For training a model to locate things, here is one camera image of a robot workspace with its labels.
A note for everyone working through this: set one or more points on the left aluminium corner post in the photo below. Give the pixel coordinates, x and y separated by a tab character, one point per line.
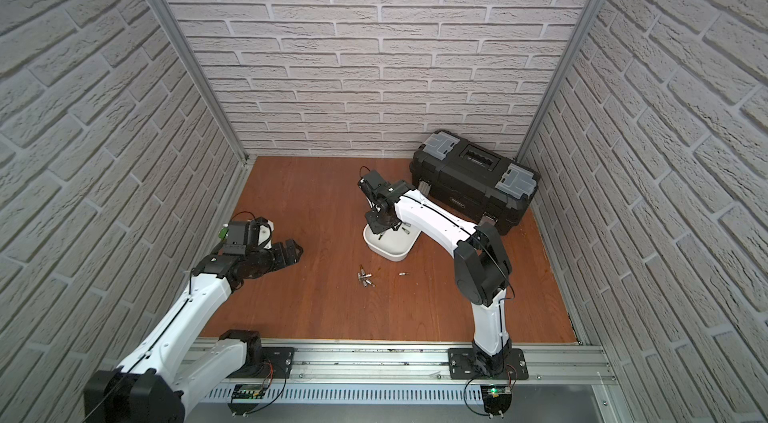
180	44

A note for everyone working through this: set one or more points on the aluminium corner post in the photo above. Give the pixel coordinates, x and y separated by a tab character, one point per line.
578	37
180	44

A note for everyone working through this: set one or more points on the aluminium mounting rail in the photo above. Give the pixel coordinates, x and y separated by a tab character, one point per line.
365	362

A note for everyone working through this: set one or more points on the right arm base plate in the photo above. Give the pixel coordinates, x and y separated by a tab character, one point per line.
471	363

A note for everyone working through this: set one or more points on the black plastic toolbox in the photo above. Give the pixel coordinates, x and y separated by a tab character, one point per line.
479	183

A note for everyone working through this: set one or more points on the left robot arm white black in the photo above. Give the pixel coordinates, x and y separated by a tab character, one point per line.
151	384

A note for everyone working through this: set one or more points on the left controller board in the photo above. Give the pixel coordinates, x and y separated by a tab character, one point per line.
247	398

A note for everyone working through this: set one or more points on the controller board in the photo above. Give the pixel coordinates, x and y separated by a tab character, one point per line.
496	400
247	398

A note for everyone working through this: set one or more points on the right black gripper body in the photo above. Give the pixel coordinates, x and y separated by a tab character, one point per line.
376	222

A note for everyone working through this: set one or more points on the right aluminium corner post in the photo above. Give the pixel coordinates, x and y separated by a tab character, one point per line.
578	37

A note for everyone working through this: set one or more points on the right controller board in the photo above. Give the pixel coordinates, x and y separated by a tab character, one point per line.
496	400

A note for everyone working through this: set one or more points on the white rectangular storage box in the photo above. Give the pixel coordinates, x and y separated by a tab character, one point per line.
393	245

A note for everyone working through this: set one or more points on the pile of silver bits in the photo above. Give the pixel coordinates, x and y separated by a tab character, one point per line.
364	278

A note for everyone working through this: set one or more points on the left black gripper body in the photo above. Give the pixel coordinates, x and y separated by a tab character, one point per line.
274	253

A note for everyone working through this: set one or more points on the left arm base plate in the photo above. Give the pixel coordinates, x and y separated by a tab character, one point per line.
275	362

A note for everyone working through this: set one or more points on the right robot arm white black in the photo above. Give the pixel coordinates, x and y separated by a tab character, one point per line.
399	214

